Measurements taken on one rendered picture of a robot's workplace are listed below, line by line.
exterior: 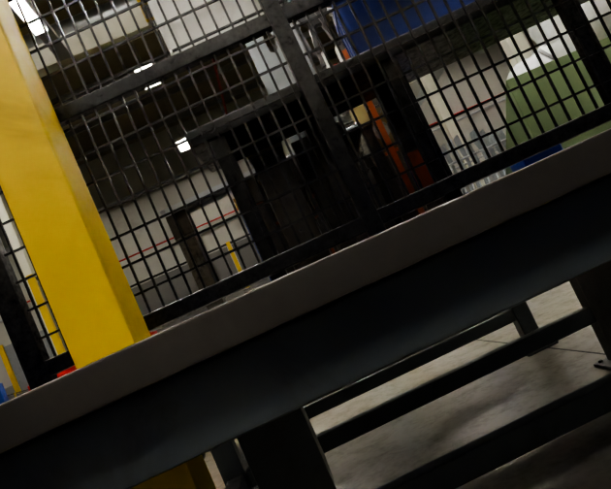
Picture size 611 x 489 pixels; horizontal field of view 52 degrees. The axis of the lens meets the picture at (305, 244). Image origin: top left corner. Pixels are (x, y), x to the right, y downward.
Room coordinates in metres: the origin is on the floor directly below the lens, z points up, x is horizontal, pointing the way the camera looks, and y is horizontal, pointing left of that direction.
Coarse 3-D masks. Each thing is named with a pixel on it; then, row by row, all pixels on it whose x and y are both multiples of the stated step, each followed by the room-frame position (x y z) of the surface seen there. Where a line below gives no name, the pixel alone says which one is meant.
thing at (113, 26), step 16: (128, 16) 4.95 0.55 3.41; (144, 16) 4.96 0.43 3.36; (48, 32) 4.45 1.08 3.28; (80, 32) 4.92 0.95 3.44; (96, 32) 4.93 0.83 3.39; (112, 32) 4.94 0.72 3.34; (128, 32) 4.95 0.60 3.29; (32, 48) 4.88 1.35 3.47; (48, 48) 4.64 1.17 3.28; (64, 48) 4.73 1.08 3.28; (80, 48) 4.91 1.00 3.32; (96, 48) 4.94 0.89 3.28; (48, 64) 4.89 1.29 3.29; (64, 64) 4.97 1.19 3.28
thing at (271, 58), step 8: (272, 32) 1.36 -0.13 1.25; (296, 32) 1.36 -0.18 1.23; (256, 40) 1.36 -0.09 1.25; (256, 48) 1.36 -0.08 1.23; (264, 48) 1.36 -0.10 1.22; (256, 56) 1.36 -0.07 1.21; (264, 56) 1.36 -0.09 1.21; (272, 56) 1.36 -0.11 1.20; (280, 56) 1.36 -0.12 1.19; (256, 64) 1.36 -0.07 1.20; (264, 64) 1.36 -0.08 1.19; (272, 64) 1.36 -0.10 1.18; (272, 72) 1.36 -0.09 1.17; (280, 72) 1.36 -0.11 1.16; (288, 72) 1.36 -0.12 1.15; (312, 72) 1.36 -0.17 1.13; (264, 80) 1.36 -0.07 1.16; (280, 80) 1.36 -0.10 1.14; (272, 88) 1.36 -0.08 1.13; (280, 88) 1.36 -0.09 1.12; (336, 120) 1.36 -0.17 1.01; (296, 136) 1.36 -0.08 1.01; (304, 136) 1.36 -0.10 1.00
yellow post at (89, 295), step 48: (0, 0) 1.00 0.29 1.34; (0, 48) 0.94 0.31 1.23; (0, 96) 0.94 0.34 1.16; (0, 144) 0.94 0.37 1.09; (48, 144) 0.94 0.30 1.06; (48, 192) 0.94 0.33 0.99; (48, 240) 0.94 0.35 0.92; (96, 240) 0.96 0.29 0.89; (48, 288) 0.94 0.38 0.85; (96, 288) 0.94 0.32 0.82; (96, 336) 0.94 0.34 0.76; (144, 336) 1.00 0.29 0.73; (192, 480) 0.94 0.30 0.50
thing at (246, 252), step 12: (216, 252) 9.32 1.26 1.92; (252, 252) 9.37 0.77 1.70; (180, 264) 9.26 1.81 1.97; (216, 264) 9.32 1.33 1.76; (252, 264) 9.36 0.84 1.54; (156, 276) 9.23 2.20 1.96; (180, 276) 9.27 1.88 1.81; (192, 276) 9.28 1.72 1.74; (228, 276) 9.33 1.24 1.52; (132, 288) 9.20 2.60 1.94; (144, 288) 9.22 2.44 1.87; (168, 288) 9.25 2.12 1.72; (180, 288) 9.26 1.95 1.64; (192, 288) 9.28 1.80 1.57; (156, 300) 9.23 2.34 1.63; (168, 300) 9.24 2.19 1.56; (228, 300) 9.31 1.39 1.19; (144, 312) 9.21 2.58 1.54; (192, 312) 9.26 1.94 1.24; (168, 324) 9.23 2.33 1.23
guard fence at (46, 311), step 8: (32, 280) 5.82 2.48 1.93; (32, 288) 5.82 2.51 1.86; (40, 288) 5.98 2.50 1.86; (40, 296) 5.82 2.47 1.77; (48, 312) 5.86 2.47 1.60; (48, 320) 5.82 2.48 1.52; (48, 328) 5.82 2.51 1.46; (56, 328) 5.98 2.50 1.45; (56, 336) 5.82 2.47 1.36; (56, 344) 5.82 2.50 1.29; (64, 344) 6.00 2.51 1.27
